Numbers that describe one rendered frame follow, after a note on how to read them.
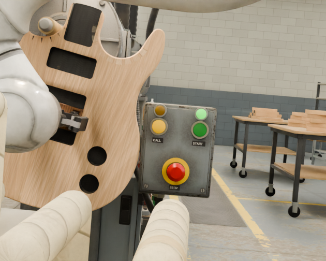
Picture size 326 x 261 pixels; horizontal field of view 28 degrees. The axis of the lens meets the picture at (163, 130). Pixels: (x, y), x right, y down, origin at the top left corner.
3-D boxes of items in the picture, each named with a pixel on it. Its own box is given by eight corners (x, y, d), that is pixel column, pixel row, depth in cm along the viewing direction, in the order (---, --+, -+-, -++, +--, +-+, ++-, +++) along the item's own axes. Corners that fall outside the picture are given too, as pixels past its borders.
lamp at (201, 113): (193, 120, 142) (194, 106, 142) (207, 121, 142) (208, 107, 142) (193, 120, 141) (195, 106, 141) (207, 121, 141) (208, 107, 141)
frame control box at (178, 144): (117, 200, 167) (126, 99, 165) (200, 206, 167) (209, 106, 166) (110, 217, 142) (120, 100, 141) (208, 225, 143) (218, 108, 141)
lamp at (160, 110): (152, 116, 142) (153, 103, 142) (166, 117, 142) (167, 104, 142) (152, 116, 141) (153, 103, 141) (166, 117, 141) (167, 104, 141)
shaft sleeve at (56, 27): (49, 34, 139) (59, 23, 138) (61, 44, 139) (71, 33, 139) (34, 26, 121) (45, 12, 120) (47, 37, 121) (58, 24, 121)
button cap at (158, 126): (151, 132, 143) (152, 118, 142) (164, 133, 143) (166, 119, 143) (151, 132, 141) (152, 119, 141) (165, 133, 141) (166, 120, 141)
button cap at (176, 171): (165, 178, 143) (167, 161, 143) (183, 180, 143) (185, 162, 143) (165, 181, 140) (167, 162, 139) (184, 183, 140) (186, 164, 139)
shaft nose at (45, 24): (36, 25, 121) (45, 15, 120) (46, 34, 121) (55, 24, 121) (35, 24, 119) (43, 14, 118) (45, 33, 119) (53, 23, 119)
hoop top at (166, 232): (151, 231, 56) (154, 194, 56) (188, 234, 56) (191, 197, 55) (125, 304, 36) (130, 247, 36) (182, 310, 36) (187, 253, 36)
